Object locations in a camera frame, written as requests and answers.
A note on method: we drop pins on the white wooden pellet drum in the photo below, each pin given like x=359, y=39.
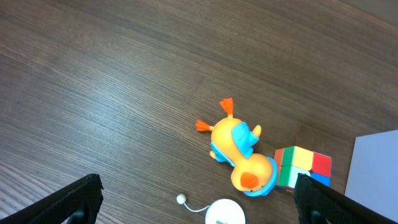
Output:
x=221, y=211

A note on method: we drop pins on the white square cardboard box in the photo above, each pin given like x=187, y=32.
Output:
x=372, y=179

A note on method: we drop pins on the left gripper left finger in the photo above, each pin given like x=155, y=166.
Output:
x=78, y=202

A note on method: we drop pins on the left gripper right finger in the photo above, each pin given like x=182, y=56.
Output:
x=318, y=203

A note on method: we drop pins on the colourful two-by-two puzzle cube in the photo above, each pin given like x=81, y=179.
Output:
x=292, y=161

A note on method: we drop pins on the yellow blue toy duck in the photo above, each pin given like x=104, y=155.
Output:
x=232, y=141

